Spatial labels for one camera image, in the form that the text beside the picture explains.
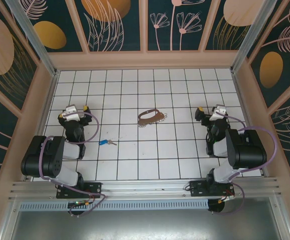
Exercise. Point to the key with blue tag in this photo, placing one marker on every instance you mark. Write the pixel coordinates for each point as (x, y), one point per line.
(103, 142)

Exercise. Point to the metal keyring bunch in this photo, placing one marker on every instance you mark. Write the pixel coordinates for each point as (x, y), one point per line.
(147, 119)

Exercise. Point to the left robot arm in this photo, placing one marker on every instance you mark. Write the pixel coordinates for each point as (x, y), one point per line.
(32, 162)

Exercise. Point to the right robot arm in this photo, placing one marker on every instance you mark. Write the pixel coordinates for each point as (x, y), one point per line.
(247, 152)

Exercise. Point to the small circuit board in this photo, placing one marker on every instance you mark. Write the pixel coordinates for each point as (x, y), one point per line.
(78, 203)

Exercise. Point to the grey metal sheet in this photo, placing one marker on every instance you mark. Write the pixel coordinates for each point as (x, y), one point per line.
(144, 225)

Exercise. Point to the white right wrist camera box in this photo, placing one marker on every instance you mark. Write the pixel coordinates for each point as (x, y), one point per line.
(219, 112)

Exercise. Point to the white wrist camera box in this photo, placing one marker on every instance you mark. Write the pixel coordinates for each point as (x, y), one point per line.
(219, 112)
(70, 115)

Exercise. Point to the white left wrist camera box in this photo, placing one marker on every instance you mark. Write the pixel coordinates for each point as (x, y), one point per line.
(70, 115)

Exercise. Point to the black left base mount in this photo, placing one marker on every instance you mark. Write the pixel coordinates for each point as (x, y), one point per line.
(92, 188)

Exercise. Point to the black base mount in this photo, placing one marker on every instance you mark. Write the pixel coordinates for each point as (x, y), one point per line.
(92, 188)
(197, 188)

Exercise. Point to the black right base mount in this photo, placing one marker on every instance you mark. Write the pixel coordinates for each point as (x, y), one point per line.
(197, 188)

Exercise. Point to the aluminium corner post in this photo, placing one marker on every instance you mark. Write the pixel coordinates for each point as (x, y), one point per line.
(34, 35)
(255, 32)

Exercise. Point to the aluminium frame rail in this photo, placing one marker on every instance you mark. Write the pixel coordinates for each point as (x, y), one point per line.
(144, 186)

